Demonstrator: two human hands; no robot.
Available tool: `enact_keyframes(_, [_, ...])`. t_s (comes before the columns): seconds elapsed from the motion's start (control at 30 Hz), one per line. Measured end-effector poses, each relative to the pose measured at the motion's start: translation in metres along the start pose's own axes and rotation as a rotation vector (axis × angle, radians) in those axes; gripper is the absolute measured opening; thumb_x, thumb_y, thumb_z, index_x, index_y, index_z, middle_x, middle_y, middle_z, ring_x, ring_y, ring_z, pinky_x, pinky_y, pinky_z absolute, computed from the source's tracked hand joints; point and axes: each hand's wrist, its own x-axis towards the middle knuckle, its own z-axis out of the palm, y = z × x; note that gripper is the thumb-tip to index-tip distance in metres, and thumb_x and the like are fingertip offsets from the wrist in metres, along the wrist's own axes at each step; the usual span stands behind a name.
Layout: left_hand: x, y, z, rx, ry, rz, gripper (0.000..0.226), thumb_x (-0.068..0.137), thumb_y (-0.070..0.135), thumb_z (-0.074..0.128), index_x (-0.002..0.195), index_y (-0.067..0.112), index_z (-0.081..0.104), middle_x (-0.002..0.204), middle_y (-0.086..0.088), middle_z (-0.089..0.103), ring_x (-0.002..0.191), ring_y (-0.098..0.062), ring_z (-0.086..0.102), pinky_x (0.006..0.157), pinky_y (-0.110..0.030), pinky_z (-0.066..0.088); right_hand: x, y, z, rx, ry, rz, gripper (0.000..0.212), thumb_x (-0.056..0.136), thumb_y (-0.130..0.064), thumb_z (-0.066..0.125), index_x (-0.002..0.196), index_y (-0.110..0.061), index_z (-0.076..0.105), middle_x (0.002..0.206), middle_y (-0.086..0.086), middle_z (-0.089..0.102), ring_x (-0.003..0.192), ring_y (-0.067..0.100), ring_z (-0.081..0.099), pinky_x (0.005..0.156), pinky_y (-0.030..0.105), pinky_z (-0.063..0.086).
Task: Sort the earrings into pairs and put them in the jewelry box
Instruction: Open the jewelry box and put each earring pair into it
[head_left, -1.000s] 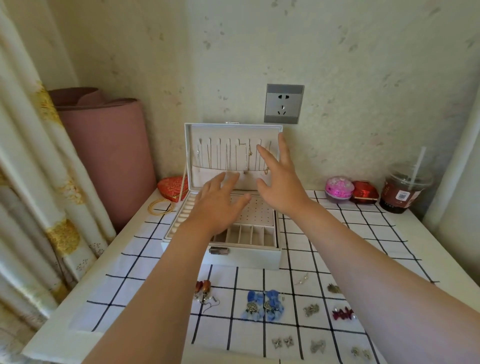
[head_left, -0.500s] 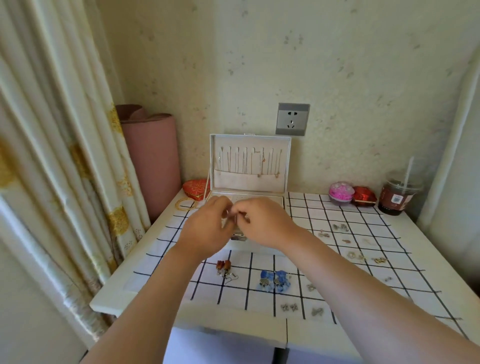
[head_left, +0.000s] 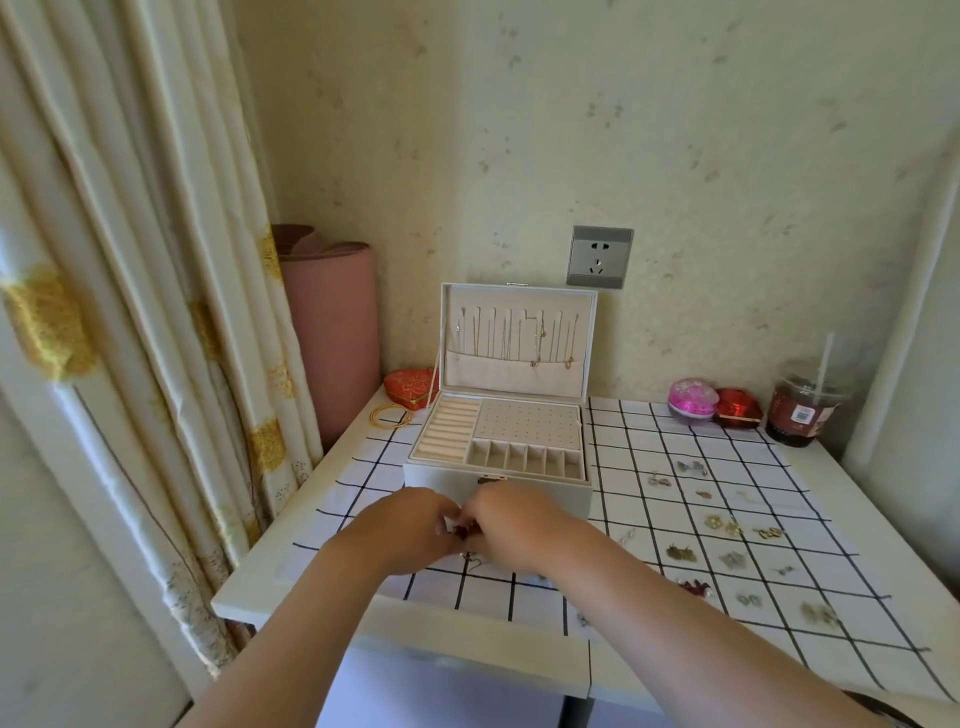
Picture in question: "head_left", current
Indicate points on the person's right hand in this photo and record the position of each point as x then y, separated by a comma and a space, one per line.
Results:
525, 525

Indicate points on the person's left hand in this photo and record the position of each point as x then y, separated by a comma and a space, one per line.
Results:
397, 529

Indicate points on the person's left fingers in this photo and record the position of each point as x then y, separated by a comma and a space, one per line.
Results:
448, 519

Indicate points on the person's right fingers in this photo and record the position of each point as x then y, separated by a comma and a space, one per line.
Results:
474, 525

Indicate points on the small dangling hook earring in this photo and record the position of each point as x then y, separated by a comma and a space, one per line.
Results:
468, 555

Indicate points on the person's right forearm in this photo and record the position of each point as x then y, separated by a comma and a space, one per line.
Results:
697, 637

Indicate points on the person's left forearm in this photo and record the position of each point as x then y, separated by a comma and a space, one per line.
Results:
300, 630

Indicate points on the white jewelry box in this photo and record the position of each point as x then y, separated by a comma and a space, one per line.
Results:
517, 420

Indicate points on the gold bangles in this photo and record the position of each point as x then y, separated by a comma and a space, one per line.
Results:
390, 415

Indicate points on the white table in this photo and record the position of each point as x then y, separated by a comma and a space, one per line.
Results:
480, 652

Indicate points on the red heart-shaped box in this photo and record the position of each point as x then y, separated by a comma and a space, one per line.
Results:
411, 388

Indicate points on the pink rolled mat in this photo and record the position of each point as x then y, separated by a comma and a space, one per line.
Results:
330, 337

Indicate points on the pink round plastic case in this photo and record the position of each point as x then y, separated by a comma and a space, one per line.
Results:
692, 397

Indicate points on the scattered small earring pairs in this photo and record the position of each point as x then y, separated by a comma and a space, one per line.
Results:
731, 559

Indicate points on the white black-grid tablecloth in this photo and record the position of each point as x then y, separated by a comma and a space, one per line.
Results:
750, 540

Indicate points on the small red shiny box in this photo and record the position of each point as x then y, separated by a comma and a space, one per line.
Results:
739, 407

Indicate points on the plastic cup with dark drink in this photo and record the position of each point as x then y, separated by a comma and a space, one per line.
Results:
806, 409

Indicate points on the cream curtain with gold print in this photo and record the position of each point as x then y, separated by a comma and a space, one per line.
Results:
142, 315

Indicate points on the white drinking straw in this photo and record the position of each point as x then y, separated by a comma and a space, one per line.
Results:
823, 360

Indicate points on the grey wall socket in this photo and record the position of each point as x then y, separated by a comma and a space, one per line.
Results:
598, 257

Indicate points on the white frame post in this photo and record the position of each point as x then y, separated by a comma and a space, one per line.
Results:
907, 322

